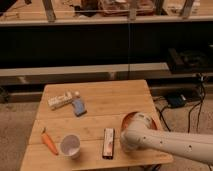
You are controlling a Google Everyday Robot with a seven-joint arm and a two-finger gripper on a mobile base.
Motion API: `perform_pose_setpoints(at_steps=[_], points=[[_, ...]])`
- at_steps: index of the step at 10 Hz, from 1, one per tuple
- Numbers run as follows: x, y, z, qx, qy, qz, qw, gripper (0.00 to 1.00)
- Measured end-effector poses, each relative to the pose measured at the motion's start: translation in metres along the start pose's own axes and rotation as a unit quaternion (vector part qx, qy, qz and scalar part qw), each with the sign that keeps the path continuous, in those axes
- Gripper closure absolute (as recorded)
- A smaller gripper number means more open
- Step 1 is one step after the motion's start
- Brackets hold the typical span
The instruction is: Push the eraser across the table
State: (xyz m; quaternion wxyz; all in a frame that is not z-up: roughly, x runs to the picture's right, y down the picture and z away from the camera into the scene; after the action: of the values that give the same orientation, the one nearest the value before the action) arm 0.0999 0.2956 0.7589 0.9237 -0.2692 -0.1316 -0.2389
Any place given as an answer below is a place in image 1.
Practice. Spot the white rectangular box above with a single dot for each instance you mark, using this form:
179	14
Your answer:
59	101

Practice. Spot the white paper cup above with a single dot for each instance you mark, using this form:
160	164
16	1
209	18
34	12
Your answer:
70	146

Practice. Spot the orange toy carrot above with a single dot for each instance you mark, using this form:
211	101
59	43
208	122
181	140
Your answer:
46	139

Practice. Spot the black equipment on shelf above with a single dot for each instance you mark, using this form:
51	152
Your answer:
190	61

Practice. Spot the black whiteboard eraser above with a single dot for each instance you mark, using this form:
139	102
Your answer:
108	143

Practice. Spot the wooden table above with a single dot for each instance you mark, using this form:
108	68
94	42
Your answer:
106	103

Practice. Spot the black power adapter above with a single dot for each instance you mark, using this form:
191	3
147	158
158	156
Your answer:
175	101

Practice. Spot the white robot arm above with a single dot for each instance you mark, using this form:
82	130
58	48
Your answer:
139	131

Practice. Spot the blue sponge block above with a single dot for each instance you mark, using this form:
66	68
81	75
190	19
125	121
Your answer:
79	107

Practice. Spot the orange bowl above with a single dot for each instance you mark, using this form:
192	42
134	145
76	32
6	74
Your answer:
127	119

